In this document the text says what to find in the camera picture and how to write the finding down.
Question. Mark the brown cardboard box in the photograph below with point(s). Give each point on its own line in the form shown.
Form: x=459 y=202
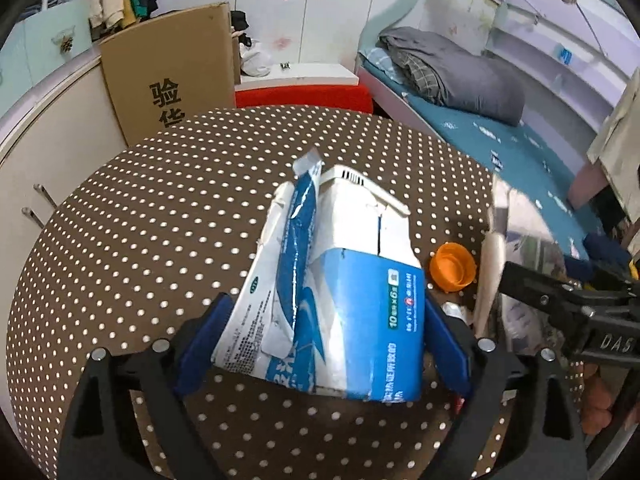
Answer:
x=170 y=70

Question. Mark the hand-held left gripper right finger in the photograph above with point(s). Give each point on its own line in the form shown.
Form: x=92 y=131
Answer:
x=450 y=345

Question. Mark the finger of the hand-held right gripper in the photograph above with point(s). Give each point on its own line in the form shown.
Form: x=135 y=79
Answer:
x=580 y=267
x=535 y=285

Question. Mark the clear plastic bag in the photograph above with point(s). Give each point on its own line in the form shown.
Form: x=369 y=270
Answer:
x=525 y=232

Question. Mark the white wall shelf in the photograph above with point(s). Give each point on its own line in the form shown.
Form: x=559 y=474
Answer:
x=550 y=45

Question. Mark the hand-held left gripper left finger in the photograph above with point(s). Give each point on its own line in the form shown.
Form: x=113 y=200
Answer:
x=200 y=350

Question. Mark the person's right hand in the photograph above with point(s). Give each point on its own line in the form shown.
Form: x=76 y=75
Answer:
x=600 y=400

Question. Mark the white cabinet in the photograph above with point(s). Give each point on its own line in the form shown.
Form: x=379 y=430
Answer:
x=50 y=125

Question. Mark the blue white medicine box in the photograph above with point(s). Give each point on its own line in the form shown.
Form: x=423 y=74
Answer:
x=360 y=310

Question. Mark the pale butterfly wall sticker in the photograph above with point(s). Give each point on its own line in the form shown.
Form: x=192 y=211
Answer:
x=282 y=42

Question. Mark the orange bottle cap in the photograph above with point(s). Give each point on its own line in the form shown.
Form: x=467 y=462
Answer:
x=450 y=266

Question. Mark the grey quilt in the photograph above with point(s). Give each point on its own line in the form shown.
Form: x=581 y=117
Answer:
x=460 y=75

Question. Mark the pink hanging garment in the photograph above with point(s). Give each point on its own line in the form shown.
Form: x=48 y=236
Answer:
x=587 y=187

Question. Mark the beige hanging garment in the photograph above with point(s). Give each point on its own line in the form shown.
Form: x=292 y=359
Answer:
x=620 y=145

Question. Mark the red stool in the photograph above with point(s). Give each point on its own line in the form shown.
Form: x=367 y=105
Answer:
x=305 y=97

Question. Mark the mint green drawer unit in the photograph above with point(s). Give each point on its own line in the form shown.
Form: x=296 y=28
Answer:
x=40 y=35

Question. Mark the navy blue cloth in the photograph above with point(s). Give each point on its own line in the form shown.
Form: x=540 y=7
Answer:
x=607 y=246

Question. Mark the bed with blue sheet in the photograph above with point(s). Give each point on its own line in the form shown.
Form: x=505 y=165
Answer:
x=475 y=132

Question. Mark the white crumpled plastic bag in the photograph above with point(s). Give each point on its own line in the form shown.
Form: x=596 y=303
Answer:
x=256 y=60

